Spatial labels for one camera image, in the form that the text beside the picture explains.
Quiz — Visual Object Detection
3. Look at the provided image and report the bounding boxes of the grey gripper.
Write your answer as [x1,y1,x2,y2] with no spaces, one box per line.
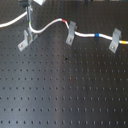
[19,0,46,32]

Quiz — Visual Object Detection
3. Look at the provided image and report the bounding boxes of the left grey cable clip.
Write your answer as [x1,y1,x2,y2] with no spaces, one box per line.
[18,29,37,51]

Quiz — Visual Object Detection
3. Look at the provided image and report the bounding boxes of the white cable with coloured bands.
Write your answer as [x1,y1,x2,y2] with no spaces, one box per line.
[0,10,128,45]

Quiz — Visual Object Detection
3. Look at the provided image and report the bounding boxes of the grey cable clip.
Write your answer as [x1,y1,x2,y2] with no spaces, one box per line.
[66,21,77,45]
[109,28,121,53]
[18,29,37,51]

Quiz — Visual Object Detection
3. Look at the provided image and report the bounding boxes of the middle grey cable clip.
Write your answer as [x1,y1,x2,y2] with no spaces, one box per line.
[66,21,77,45]

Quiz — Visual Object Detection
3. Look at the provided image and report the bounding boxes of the right grey cable clip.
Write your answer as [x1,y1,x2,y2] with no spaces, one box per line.
[109,28,121,53]

